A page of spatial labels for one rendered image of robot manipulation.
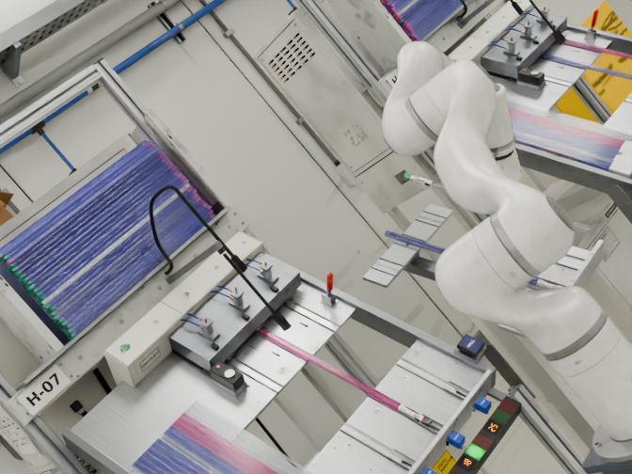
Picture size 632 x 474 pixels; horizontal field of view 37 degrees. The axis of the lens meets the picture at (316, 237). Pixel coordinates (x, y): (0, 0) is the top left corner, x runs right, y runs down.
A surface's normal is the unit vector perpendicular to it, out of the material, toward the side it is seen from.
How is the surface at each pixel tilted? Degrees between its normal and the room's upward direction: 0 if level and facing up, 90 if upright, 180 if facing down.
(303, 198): 90
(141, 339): 48
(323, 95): 90
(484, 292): 99
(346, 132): 90
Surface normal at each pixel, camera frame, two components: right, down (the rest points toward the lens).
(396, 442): -0.09, -0.72
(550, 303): -0.34, -0.77
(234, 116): 0.47, -0.29
